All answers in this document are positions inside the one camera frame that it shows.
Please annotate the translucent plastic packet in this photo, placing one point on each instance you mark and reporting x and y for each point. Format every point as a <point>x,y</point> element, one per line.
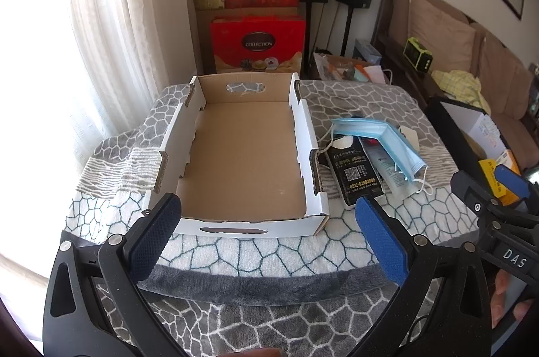
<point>389,178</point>

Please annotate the black storage box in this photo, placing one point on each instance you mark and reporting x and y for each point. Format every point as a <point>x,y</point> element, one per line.
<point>452,129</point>

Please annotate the orange box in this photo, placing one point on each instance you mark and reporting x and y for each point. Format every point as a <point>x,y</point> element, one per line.
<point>509,159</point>

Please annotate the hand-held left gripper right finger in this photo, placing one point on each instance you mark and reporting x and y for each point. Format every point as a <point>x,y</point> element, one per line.
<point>379,243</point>

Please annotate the yellow packet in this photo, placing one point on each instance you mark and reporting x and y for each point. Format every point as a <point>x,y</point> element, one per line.
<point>488,171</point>

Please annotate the white curtain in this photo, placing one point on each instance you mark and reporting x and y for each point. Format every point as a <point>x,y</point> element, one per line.
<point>105,24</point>

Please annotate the open cluttered cardboard box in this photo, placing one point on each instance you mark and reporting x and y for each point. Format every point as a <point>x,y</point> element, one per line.
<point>337,68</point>

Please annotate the green clock radio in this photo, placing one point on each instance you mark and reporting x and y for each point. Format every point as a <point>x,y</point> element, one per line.
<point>417,54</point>

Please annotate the blue face mask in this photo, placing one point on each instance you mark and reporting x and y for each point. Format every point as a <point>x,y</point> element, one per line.
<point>396,142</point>

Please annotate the person's right hand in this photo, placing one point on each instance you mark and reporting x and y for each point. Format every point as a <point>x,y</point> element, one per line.
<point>505,310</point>

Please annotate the black tissue pack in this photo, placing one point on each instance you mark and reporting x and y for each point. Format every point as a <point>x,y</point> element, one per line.
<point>353,176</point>

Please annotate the shallow cardboard tray box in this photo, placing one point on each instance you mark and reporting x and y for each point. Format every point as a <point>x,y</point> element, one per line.
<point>244,154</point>

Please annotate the yellow checked cloth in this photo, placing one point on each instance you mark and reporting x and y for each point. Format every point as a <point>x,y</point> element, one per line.
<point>461,87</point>

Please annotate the patterned fleece blanket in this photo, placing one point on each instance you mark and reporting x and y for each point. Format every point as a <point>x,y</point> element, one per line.
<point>261,251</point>

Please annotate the tan sofa cushion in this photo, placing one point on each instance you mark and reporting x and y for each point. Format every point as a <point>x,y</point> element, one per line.
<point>503,70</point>
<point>442,28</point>

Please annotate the red gift box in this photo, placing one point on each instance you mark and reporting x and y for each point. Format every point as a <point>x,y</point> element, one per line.
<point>257,41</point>

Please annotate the gold box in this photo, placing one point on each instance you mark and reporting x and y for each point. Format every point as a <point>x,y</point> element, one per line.
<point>209,3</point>

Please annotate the person's left hand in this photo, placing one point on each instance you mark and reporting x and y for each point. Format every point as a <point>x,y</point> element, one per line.
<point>257,353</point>

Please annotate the blue and white box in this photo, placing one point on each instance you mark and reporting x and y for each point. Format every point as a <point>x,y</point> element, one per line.
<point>367,51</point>

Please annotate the brown sofa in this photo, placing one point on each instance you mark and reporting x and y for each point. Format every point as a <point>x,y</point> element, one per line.
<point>509,121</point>

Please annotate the white usb hub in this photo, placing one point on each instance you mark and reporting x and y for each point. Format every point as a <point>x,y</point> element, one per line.
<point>409,138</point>

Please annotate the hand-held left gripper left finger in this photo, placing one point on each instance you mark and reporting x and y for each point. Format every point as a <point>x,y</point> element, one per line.
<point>156,241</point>

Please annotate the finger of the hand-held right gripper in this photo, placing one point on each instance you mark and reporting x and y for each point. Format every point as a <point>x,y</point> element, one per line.
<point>511,180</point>
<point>476,194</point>

